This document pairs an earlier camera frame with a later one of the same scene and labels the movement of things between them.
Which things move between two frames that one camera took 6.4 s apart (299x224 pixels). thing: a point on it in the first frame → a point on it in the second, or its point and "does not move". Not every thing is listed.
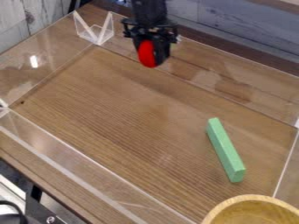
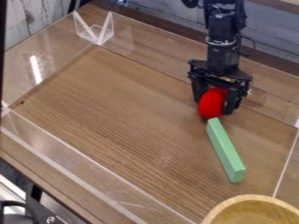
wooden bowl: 252,209 does not move
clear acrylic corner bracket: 96,34 does not move
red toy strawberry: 145,52 → 210,101
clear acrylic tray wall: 72,178 does not move
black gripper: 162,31 → 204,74
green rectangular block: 225,149 does not move
